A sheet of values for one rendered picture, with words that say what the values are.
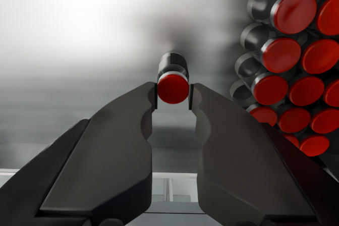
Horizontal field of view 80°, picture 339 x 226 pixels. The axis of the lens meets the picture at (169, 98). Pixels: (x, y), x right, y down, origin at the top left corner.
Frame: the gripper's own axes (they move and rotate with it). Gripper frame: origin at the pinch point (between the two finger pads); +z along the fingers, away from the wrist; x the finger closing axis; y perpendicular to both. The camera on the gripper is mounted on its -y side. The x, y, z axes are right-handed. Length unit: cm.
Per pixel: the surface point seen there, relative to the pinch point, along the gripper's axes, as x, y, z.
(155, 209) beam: -5, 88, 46
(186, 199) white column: 17, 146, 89
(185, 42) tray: 0.9, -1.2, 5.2
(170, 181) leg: 2, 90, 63
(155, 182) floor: -8, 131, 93
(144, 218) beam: -9, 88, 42
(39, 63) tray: -11.0, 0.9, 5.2
